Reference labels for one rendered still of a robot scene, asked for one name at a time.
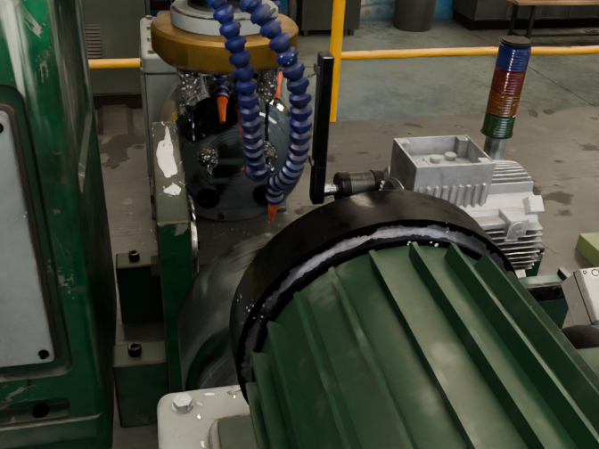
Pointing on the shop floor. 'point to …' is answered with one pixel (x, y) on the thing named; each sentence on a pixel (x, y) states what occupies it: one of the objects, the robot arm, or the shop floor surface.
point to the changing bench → (535, 15)
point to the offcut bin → (323, 19)
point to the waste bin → (414, 15)
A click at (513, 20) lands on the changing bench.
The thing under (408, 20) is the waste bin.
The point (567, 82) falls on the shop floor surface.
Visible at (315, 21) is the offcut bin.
